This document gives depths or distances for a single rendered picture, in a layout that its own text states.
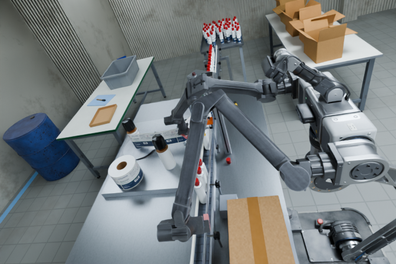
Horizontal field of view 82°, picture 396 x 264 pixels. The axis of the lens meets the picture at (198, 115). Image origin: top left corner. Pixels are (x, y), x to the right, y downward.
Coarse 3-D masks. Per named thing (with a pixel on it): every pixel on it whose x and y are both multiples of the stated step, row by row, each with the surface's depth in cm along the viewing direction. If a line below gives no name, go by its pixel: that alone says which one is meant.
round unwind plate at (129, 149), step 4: (128, 144) 200; (132, 144) 198; (124, 148) 197; (128, 148) 195; (132, 148) 194; (136, 148) 193; (140, 148) 191; (144, 148) 190; (148, 148) 189; (152, 148) 187; (124, 152) 193; (128, 152) 192; (132, 152) 190; (136, 152) 189; (140, 152) 188; (144, 152) 186; (148, 152) 185; (136, 156) 185; (140, 156) 184; (144, 156) 183
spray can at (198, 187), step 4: (196, 180) 127; (196, 184) 127; (200, 184) 129; (196, 188) 128; (200, 188) 129; (196, 192) 131; (200, 192) 130; (204, 192) 133; (200, 196) 132; (204, 196) 134; (200, 200) 136; (204, 200) 135
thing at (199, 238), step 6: (204, 150) 172; (204, 156) 168; (204, 162) 163; (210, 168) 158; (210, 174) 153; (210, 180) 149; (210, 186) 146; (210, 192) 143; (210, 198) 139; (204, 204) 137; (210, 204) 136; (198, 210) 135; (204, 210) 134; (210, 210) 133; (210, 216) 130; (210, 222) 130; (198, 240) 121; (198, 246) 119; (198, 252) 117; (198, 258) 114
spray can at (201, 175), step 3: (198, 168) 134; (198, 171) 133; (201, 171) 134; (198, 174) 135; (201, 174) 134; (204, 174) 136; (198, 177) 135; (201, 177) 135; (204, 177) 137; (201, 180) 136; (204, 180) 137; (204, 183) 138; (204, 186) 140; (204, 189) 142
